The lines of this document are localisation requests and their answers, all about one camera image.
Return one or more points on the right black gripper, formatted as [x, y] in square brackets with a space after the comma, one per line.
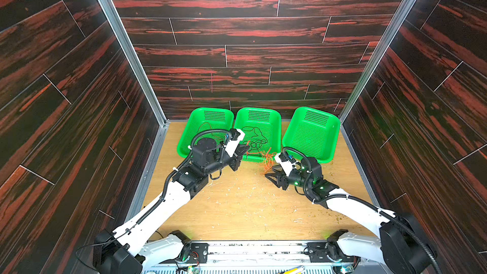
[284, 176]

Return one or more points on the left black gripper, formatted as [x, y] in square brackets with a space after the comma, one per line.
[232, 156]

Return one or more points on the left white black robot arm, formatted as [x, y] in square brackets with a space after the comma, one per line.
[127, 249]

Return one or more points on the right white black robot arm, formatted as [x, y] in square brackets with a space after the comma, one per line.
[398, 240]

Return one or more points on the middle green plastic basket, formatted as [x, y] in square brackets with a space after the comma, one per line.
[263, 132]

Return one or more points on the green plastic basket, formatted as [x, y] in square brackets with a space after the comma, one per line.
[263, 132]
[314, 133]
[202, 119]

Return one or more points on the left green plastic basket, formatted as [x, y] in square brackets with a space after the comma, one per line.
[202, 119]

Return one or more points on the right green plastic basket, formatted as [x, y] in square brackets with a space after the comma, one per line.
[314, 133]

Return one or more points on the yellow pencil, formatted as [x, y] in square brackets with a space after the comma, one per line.
[295, 270]

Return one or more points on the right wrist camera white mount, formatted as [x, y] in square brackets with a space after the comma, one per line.
[287, 163]

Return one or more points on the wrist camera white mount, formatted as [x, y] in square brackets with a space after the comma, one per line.
[237, 136]
[287, 163]

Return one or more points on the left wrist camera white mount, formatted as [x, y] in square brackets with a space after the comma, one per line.
[237, 136]

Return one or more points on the aluminium front rail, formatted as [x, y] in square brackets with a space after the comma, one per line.
[264, 257]

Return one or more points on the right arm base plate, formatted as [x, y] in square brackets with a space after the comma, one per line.
[327, 252]

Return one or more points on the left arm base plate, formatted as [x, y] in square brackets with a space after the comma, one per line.
[192, 254]

